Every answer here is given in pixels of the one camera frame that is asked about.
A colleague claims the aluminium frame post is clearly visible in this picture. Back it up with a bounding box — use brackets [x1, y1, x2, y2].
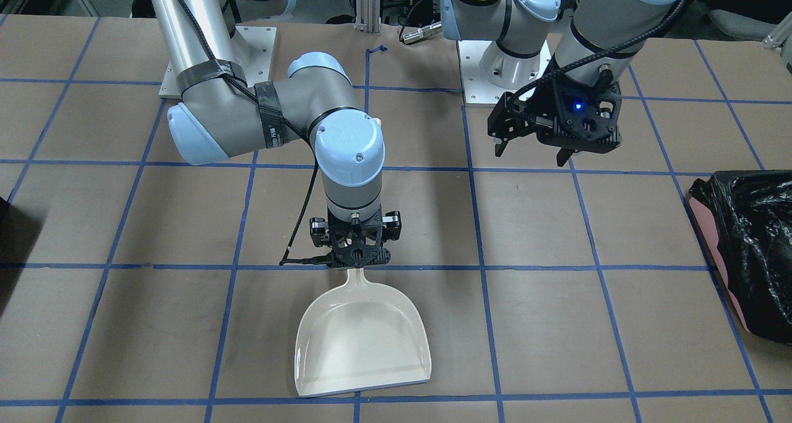
[353, 0, 382, 36]

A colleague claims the silver cable connector plug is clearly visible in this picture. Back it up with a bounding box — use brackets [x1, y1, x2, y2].
[400, 21, 443, 45]

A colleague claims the bin with black bag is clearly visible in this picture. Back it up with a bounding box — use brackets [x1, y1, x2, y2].
[689, 170, 791, 344]

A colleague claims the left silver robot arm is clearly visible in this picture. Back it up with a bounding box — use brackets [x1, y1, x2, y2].
[439, 0, 686, 166]

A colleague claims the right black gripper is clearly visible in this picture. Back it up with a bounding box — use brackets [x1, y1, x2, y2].
[309, 210, 402, 268]

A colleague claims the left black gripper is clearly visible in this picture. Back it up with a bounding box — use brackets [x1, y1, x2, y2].
[488, 77, 622, 168]

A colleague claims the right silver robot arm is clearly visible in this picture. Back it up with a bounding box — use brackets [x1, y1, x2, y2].
[151, 0, 402, 268]

